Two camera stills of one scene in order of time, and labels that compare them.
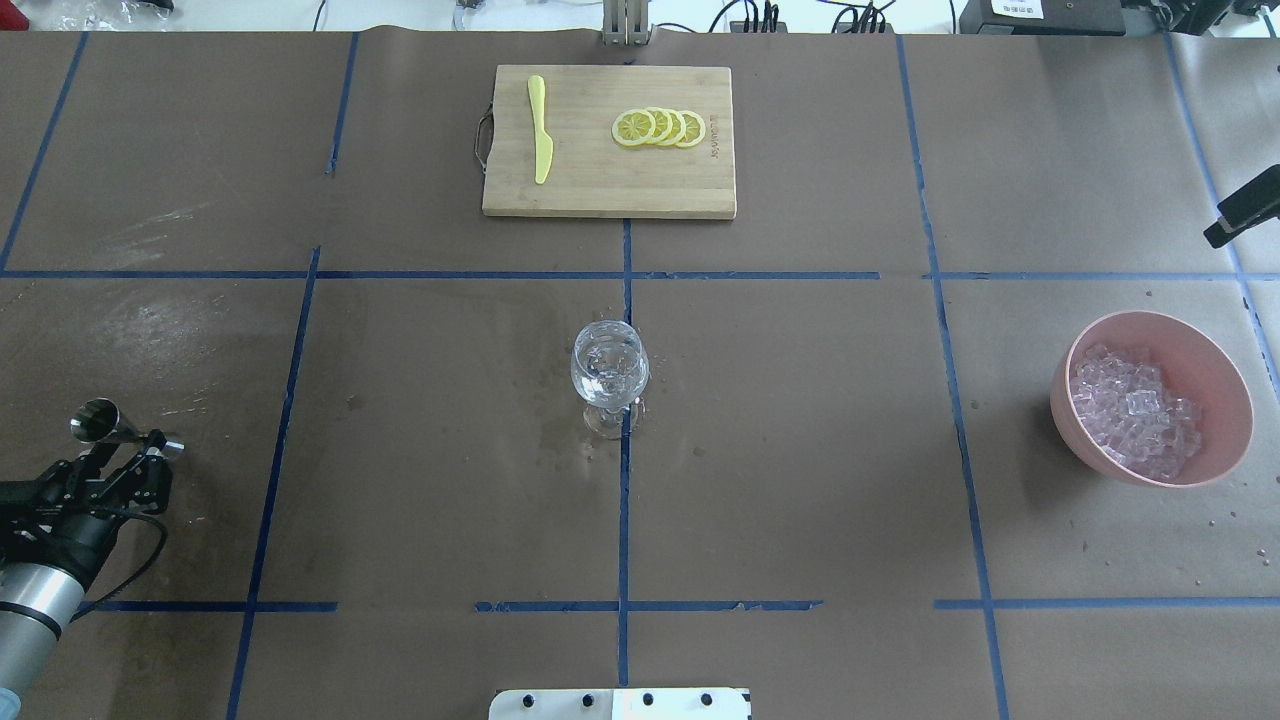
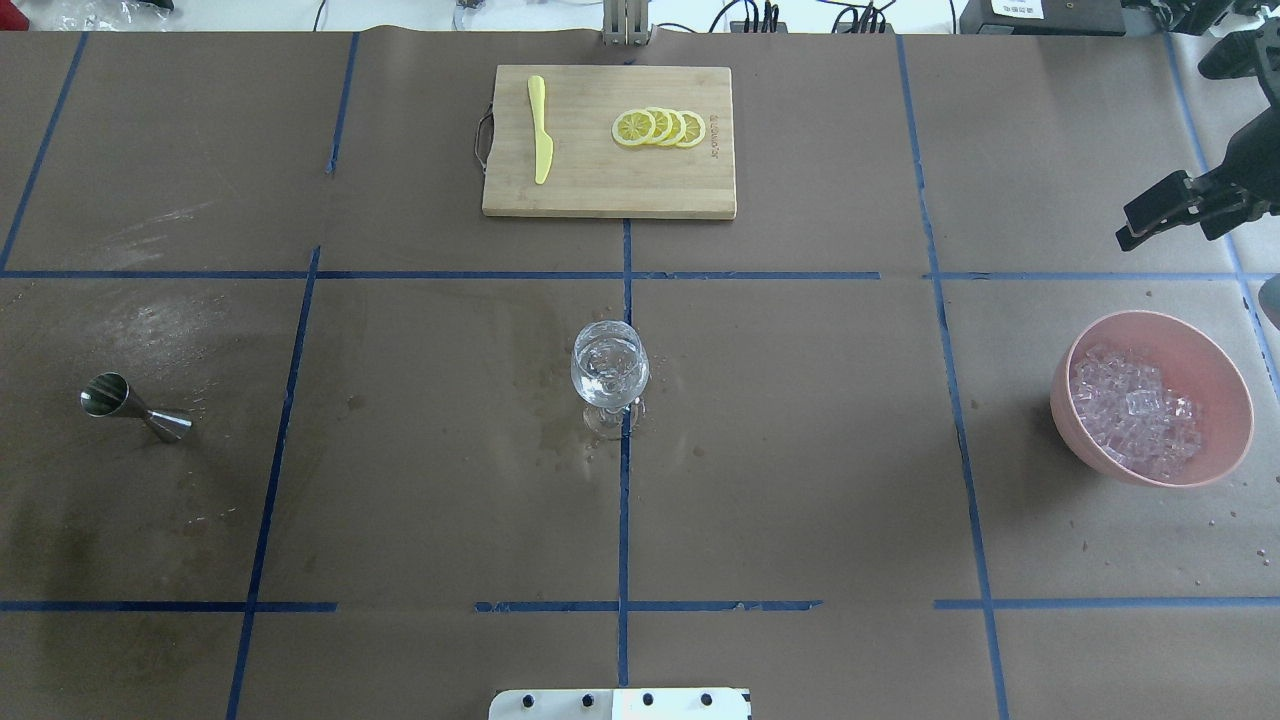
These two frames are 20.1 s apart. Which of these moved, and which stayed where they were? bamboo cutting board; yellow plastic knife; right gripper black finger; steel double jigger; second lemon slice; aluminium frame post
Moved: steel double jigger; right gripper black finger
Stayed: bamboo cutting board; second lemon slice; aluminium frame post; yellow plastic knife
